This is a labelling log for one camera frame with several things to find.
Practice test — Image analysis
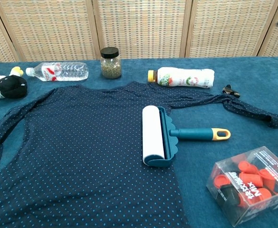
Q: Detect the clear box of red cups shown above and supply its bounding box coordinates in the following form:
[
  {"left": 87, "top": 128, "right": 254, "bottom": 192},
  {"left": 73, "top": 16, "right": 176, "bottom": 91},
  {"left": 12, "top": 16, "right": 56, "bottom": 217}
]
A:
[{"left": 206, "top": 146, "right": 278, "bottom": 228}]

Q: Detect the black white plush toy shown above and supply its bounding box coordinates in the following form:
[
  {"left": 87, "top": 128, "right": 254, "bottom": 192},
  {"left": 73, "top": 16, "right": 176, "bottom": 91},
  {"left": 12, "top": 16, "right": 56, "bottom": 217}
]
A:
[{"left": 0, "top": 66, "right": 29, "bottom": 104}]

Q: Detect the teal lint roller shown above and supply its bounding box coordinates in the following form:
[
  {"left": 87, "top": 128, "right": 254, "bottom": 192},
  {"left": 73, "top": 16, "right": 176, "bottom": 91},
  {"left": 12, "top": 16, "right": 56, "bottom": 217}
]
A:
[{"left": 142, "top": 105, "right": 231, "bottom": 168}]

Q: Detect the teal blue tablecloth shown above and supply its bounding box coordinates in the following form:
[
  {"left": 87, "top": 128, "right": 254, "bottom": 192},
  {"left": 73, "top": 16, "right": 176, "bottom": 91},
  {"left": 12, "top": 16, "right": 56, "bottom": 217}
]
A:
[{"left": 0, "top": 56, "right": 278, "bottom": 228}]

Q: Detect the glass jar black lid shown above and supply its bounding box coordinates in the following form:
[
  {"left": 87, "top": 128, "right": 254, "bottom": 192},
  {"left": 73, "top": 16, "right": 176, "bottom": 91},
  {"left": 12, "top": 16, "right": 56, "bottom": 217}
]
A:
[{"left": 100, "top": 47, "right": 123, "bottom": 79}]

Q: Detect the white drink bottle yellow cap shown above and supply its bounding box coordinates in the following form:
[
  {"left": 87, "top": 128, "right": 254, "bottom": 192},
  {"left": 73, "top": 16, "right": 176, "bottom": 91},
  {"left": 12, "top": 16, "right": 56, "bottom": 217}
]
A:
[{"left": 147, "top": 66, "right": 215, "bottom": 89}]

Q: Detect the navy polka dot shirt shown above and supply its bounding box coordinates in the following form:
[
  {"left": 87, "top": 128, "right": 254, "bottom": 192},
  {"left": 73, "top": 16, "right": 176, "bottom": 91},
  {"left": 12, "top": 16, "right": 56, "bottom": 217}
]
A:
[{"left": 0, "top": 81, "right": 278, "bottom": 228}]

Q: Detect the clear plastic water bottle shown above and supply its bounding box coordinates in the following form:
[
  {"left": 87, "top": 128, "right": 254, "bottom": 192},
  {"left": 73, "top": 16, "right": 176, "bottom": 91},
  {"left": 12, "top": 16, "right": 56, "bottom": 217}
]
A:
[{"left": 25, "top": 61, "right": 89, "bottom": 82}]

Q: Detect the woven rattan folding screen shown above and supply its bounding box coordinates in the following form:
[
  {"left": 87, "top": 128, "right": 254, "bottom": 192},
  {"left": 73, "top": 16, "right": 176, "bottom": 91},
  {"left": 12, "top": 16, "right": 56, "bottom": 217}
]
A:
[{"left": 0, "top": 0, "right": 278, "bottom": 64}]

